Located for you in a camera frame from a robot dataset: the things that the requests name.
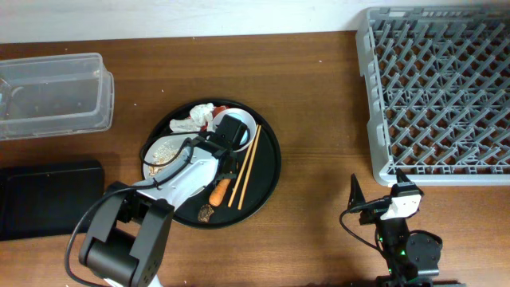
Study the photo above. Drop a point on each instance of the white tissue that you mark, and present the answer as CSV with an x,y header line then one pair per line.
x,y
200,116

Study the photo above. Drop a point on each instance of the white small bowl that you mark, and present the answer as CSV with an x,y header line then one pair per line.
x,y
218,119

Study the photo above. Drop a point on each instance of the grey dishwasher rack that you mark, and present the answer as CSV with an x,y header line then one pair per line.
x,y
437,83

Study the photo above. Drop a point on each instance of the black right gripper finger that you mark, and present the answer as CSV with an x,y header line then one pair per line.
x,y
356,197
401,177

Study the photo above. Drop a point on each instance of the rice and shell leftovers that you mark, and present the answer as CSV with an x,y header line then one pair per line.
x,y
162,155

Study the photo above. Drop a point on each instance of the orange carrot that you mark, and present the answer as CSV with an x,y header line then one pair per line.
x,y
217,195

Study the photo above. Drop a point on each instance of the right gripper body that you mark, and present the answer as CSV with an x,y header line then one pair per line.
x,y
373,215

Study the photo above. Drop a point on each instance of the brown food scrap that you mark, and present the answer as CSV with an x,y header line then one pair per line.
x,y
205,213

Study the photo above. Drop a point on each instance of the red snack wrapper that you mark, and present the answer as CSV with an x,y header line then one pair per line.
x,y
220,109

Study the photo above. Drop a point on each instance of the clear plastic waste bin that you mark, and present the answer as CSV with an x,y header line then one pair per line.
x,y
55,96

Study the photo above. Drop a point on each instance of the black rectangular waste tray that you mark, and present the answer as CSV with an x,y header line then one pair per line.
x,y
47,200

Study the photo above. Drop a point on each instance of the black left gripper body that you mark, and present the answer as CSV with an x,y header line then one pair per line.
x,y
233,172

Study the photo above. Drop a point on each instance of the white dinner plate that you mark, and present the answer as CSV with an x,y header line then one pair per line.
x,y
198,172

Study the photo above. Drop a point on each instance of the light blue cup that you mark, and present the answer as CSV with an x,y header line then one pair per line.
x,y
244,126

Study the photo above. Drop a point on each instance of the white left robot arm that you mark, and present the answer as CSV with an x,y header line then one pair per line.
x,y
130,224

